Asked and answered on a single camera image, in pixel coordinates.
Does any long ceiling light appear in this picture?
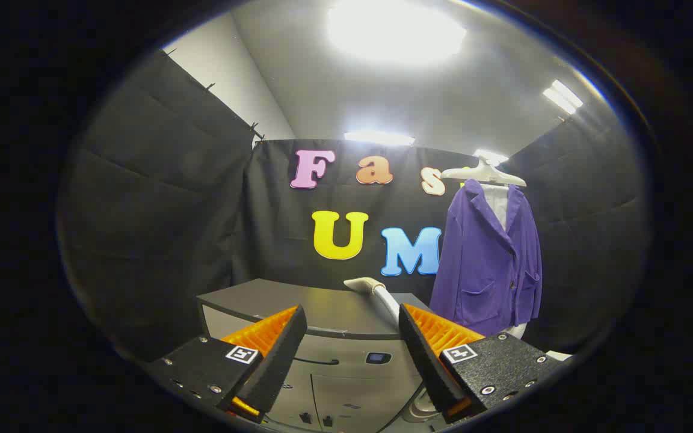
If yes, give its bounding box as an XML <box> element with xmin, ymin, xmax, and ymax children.
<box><xmin>344</xmin><ymin>131</ymin><xmax>415</xmax><ymax>147</ymax></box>

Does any white garment board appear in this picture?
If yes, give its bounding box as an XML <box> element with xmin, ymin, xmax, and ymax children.
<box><xmin>482</xmin><ymin>183</ymin><xmax>528</xmax><ymax>339</ymax></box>

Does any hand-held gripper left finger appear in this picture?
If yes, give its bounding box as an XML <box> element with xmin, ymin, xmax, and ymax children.
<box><xmin>142</xmin><ymin>305</ymin><xmax>309</xmax><ymax>425</ymax></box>

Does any white plastic clothes hanger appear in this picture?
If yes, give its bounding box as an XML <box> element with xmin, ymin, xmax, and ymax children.
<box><xmin>441</xmin><ymin>158</ymin><xmax>528</xmax><ymax>188</ymax></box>

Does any purple corduroy jacket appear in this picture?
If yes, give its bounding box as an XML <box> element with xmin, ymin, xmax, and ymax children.
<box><xmin>430</xmin><ymin>179</ymin><xmax>543</xmax><ymax>337</ymax></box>

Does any double panel ceiling light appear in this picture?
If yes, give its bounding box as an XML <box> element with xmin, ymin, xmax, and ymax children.
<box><xmin>542</xmin><ymin>80</ymin><xmax>584</xmax><ymax>115</ymax></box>

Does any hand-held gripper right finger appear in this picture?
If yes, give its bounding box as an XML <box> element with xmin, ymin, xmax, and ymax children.
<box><xmin>398</xmin><ymin>303</ymin><xmax>573</xmax><ymax>425</ymax></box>

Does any black backdrop cloth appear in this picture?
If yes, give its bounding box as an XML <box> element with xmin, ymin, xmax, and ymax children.
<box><xmin>500</xmin><ymin>102</ymin><xmax>651</xmax><ymax>355</ymax></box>
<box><xmin>244</xmin><ymin>140</ymin><xmax>504</xmax><ymax>301</ymax></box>
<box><xmin>58</xmin><ymin>51</ymin><xmax>263</xmax><ymax>361</ymax></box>

